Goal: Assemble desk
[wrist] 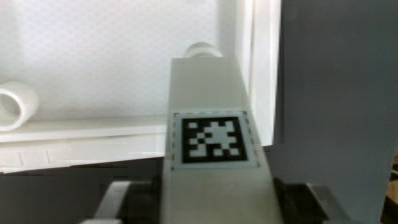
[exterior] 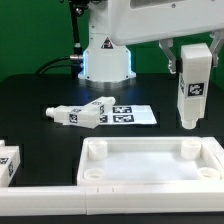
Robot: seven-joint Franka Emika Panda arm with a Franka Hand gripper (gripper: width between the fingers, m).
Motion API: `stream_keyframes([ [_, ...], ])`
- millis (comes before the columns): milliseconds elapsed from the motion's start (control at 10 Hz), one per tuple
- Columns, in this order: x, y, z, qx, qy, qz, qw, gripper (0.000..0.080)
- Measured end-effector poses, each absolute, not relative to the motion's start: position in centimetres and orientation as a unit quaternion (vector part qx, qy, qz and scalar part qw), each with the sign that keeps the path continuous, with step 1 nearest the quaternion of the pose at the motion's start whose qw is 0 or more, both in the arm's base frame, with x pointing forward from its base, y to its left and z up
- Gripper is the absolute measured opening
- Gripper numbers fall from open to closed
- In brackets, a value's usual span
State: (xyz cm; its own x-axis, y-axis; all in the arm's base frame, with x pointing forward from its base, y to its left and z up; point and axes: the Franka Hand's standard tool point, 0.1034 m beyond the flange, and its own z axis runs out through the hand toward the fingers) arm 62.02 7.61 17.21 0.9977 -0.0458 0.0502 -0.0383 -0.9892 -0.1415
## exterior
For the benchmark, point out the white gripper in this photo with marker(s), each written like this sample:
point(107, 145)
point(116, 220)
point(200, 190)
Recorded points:
point(137, 21)

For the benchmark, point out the white desk top tray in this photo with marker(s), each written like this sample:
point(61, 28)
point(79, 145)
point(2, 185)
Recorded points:
point(149, 160)

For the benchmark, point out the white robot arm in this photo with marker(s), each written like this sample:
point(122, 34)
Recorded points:
point(104, 61)

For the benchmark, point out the white paper marker sheet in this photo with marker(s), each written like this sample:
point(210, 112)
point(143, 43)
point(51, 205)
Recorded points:
point(129, 115)

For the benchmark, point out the white L-shaped fence wall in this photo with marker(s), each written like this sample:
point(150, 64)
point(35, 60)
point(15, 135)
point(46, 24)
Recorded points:
point(201, 196)

